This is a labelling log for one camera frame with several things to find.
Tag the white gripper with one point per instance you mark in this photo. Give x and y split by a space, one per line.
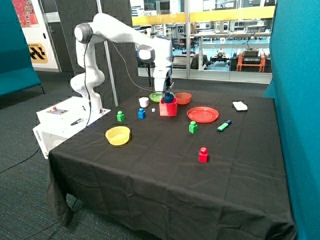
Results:
162 79

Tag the blue ball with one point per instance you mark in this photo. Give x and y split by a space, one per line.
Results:
168 98

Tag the green plastic plate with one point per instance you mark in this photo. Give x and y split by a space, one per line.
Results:
156 97

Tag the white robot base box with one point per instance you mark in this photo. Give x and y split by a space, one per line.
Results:
63 120

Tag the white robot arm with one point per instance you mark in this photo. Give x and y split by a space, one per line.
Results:
158 50

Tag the red square pot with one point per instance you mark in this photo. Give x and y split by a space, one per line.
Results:
168 109

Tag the small red bowl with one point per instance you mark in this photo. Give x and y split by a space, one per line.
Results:
183 98

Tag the white cup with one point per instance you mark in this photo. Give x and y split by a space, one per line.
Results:
144 102

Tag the blue block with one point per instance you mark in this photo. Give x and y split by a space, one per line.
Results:
141 113

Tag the green block right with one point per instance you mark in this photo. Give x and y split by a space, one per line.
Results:
193 127

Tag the green block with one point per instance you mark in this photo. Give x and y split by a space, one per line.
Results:
193 127
120 116

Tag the red plastic plate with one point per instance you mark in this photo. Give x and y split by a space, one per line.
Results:
203 114

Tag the green block left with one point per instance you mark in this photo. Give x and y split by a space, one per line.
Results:
120 116

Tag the yellow plastic bowl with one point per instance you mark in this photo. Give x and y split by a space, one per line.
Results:
118 135

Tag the black tablecloth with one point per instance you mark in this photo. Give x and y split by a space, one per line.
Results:
156 183

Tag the green highlighter pen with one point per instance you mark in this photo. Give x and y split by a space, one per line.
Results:
223 126

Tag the red block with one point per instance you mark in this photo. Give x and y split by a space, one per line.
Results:
203 155

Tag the white folded cloth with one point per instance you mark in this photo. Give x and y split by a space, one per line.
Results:
240 106

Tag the orange black cart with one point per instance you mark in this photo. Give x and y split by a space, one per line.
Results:
251 60

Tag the grey metal pole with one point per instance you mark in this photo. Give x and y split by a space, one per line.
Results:
111 75

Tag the yellow black sign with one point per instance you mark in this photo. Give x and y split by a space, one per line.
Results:
37 53

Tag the teal partition right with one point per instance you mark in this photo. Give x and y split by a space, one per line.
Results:
295 87

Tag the teal sofa left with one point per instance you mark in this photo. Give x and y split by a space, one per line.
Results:
16 70

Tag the red poster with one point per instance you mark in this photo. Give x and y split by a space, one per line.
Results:
26 13

